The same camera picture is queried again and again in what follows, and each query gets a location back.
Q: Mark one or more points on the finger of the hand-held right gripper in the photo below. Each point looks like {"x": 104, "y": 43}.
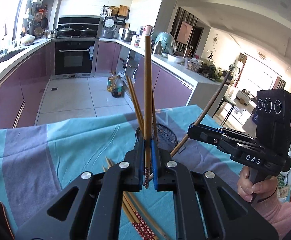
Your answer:
{"x": 205, "y": 136}
{"x": 215, "y": 128}

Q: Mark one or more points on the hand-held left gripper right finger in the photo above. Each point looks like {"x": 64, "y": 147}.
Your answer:
{"x": 154, "y": 165}

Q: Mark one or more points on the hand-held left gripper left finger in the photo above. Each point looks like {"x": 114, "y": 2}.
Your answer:
{"x": 142, "y": 162}

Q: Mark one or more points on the dark brown chopstick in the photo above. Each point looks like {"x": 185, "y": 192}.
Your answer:
{"x": 211, "y": 102}

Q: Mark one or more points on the black mesh utensil holder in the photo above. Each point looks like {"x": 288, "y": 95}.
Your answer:
{"x": 166, "y": 135}

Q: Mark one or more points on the bundle of wooden chopsticks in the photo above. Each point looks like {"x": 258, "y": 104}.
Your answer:
{"x": 140, "y": 225}

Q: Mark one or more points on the light bamboo chopstick red end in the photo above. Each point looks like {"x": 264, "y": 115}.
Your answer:
{"x": 148, "y": 92}

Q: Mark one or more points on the person's right forearm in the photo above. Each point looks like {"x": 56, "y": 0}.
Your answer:
{"x": 285, "y": 217}

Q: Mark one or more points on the hanging kitchen utensils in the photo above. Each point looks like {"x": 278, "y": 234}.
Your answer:
{"x": 38, "y": 20}

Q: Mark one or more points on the person's right hand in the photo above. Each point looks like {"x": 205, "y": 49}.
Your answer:
{"x": 244, "y": 187}

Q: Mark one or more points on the black bar stool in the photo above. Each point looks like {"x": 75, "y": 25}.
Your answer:
{"x": 226, "y": 102}

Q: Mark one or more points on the leafy green vegetables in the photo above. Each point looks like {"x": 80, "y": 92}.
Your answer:
{"x": 210, "y": 71}

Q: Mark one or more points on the purple base cabinets peninsula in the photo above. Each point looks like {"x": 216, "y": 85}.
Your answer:
{"x": 170, "y": 85}

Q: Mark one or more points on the white kitchen countertop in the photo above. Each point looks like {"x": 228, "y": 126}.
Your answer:
{"x": 185, "y": 74}

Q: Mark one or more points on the clear plastic food container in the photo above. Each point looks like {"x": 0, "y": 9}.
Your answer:
{"x": 193, "y": 65}

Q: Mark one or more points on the dark liquid plastic bottle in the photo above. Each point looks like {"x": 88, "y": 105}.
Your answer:
{"x": 117, "y": 88}

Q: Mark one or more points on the white bowl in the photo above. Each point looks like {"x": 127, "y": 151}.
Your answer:
{"x": 176, "y": 58}

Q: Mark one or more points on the blue printed tablecloth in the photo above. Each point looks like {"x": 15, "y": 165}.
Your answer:
{"x": 60, "y": 155}

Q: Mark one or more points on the yellow cooking oil bottle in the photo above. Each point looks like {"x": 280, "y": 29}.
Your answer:
{"x": 111, "y": 81}

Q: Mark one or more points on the teal kitchen appliance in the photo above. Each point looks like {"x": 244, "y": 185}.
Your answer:
{"x": 165, "y": 42}

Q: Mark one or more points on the pink framed painting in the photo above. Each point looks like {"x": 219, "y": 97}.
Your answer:
{"x": 184, "y": 32}

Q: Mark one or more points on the pink electric kettle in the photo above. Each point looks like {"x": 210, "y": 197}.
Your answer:
{"x": 148, "y": 30}

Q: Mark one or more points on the black integrated stove with oven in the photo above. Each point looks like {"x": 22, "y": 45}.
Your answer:
{"x": 74, "y": 57}

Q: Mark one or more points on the steel stock pot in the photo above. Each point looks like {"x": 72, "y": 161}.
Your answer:
{"x": 128, "y": 35}

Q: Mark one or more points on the purple base cabinets long run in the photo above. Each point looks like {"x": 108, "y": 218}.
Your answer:
{"x": 23, "y": 92}

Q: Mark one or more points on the grey rice cooker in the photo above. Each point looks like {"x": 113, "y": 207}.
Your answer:
{"x": 109, "y": 27}

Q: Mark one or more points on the black wok with lid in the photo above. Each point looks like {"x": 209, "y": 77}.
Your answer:
{"x": 87, "y": 30}
{"x": 66, "y": 30}

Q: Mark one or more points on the wooden cutting board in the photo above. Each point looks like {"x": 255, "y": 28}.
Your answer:
{"x": 124, "y": 11}

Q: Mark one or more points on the white casserole pot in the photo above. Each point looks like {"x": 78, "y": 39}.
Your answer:
{"x": 28, "y": 40}

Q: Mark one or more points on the kitchen window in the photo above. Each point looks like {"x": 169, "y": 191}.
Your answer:
{"x": 5, "y": 10}

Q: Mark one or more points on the round wall clock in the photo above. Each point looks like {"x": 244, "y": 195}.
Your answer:
{"x": 215, "y": 40}

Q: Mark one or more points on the black wall storage rack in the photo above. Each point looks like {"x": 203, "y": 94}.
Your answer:
{"x": 115, "y": 15}

